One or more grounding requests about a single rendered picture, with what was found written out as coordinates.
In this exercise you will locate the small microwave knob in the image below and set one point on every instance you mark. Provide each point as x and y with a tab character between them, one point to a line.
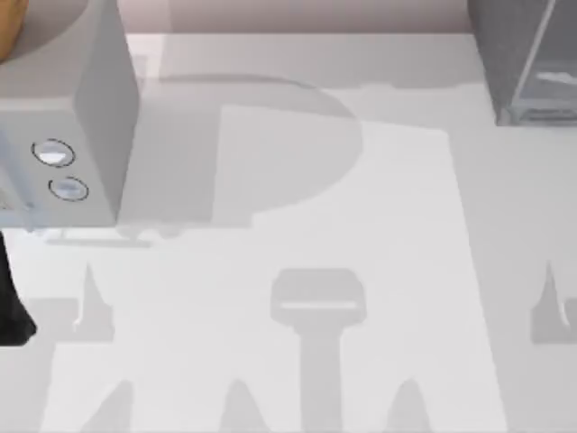
68	188

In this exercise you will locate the pale microwave oven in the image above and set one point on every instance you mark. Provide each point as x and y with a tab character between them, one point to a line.
90	113

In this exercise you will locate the large microwave knob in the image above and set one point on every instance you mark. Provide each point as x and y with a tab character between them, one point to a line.
53	152

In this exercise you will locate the grey cabinet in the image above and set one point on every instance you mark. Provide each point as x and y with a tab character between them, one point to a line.
505	54

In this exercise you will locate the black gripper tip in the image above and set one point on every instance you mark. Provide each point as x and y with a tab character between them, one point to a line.
11	311

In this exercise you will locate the orange round object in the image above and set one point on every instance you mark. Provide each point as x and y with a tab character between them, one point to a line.
8	27

